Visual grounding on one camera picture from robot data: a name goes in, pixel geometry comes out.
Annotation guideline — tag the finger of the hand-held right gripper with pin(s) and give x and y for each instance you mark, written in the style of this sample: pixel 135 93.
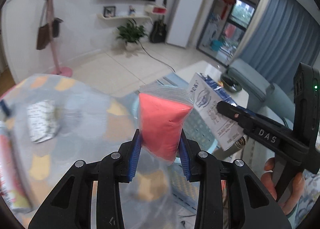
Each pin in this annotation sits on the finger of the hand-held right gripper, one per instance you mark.
pixel 232 113

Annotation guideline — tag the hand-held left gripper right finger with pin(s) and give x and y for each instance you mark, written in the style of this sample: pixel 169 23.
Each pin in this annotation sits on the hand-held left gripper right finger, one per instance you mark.
pixel 184 159

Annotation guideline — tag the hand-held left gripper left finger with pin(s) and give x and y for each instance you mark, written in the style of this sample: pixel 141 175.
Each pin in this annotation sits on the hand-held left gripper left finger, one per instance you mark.
pixel 135 154

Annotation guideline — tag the white blue milk carton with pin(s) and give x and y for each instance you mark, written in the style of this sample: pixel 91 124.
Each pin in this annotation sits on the white blue milk carton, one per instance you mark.
pixel 207 99

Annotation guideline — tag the light blue plastic basket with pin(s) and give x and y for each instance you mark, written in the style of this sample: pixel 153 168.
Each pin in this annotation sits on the light blue plastic basket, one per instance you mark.
pixel 200 125

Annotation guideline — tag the red pouch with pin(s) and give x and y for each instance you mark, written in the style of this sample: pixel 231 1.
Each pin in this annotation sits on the red pouch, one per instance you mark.
pixel 160 124

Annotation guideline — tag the person's right hand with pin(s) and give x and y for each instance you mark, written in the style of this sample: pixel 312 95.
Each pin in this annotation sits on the person's right hand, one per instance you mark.
pixel 293 189

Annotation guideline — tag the ribbed metal cup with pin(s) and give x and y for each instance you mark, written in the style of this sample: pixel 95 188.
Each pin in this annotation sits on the ribbed metal cup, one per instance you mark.
pixel 240 143

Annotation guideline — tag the dark round bowl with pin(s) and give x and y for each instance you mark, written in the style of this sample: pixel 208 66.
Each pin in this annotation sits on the dark round bowl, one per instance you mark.
pixel 230 83

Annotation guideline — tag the teal sofa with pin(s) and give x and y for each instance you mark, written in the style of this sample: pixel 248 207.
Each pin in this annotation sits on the teal sofa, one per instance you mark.
pixel 252 79

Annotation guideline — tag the white coffee table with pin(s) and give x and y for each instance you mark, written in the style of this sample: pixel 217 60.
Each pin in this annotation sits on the white coffee table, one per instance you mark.
pixel 207 68

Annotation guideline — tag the round table with patterned cloth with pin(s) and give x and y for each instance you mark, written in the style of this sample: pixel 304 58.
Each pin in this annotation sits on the round table with patterned cloth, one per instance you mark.
pixel 80 119

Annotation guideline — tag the blue bucket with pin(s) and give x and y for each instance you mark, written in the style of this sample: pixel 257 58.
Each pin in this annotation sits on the blue bucket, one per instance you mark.
pixel 215 45

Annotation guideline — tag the blue window curtain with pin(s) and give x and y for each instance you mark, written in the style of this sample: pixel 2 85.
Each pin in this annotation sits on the blue window curtain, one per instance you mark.
pixel 287 31

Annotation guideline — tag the silver foil packet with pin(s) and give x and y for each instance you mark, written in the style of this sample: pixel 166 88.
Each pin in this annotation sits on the silver foil packet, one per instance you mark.
pixel 42 119

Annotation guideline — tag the black acoustic guitar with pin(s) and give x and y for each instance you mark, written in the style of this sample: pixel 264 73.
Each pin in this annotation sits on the black acoustic guitar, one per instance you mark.
pixel 158 31

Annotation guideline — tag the red knot decoration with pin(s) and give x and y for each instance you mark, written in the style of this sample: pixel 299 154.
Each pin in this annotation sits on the red knot decoration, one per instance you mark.
pixel 228 3

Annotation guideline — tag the white tall refrigerator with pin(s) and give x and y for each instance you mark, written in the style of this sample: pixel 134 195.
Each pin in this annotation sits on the white tall refrigerator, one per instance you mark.
pixel 186 11

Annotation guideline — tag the green potted plant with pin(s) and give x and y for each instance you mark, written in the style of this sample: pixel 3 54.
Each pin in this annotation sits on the green potted plant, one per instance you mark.
pixel 131 31

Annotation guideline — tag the red yellow snack packet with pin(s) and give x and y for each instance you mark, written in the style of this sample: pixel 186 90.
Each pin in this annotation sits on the red yellow snack packet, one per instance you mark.
pixel 12 169

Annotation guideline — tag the pink coat rack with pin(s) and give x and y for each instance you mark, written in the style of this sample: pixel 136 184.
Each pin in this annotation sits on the pink coat rack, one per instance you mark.
pixel 53 44

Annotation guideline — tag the white curved low shelf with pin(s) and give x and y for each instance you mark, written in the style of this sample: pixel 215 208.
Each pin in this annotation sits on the white curved low shelf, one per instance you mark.
pixel 120 17

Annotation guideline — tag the small desk figurine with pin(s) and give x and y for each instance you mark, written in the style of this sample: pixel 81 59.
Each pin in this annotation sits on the small desk figurine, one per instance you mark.
pixel 131 10

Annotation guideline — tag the black hanging bag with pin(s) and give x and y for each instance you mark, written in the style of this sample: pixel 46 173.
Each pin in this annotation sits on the black hanging bag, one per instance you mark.
pixel 57 28

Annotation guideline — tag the brown hanging bag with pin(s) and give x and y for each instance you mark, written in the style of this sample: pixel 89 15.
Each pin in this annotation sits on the brown hanging bag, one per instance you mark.
pixel 43 36

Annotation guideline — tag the black butterfly picture frame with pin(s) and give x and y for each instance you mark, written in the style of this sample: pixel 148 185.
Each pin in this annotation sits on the black butterfly picture frame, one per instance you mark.
pixel 109 11

